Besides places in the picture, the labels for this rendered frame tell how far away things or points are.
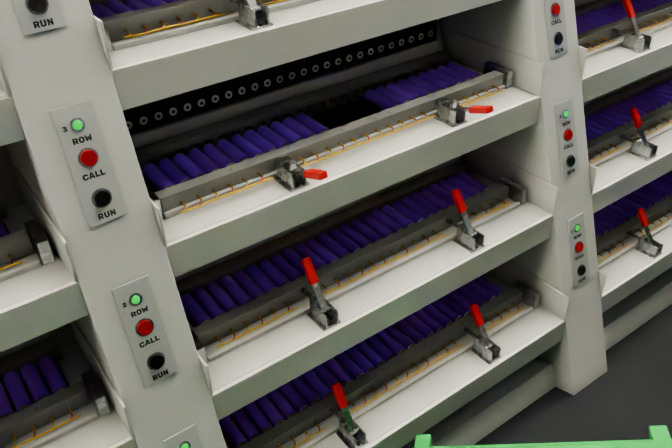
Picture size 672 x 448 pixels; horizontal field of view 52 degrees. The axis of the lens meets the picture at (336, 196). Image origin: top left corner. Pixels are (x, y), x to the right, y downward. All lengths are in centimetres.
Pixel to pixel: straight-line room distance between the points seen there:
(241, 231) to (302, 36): 24
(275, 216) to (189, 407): 24
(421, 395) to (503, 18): 58
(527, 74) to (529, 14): 9
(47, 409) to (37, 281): 17
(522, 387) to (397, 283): 38
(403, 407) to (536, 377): 31
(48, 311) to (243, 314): 26
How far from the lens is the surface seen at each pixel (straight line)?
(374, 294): 96
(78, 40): 72
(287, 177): 83
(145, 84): 75
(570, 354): 127
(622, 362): 140
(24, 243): 80
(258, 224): 82
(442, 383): 110
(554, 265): 119
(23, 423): 87
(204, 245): 79
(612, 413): 128
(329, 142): 90
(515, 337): 119
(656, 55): 132
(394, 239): 102
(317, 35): 84
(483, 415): 122
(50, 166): 72
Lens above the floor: 79
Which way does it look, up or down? 18 degrees down
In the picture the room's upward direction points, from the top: 12 degrees counter-clockwise
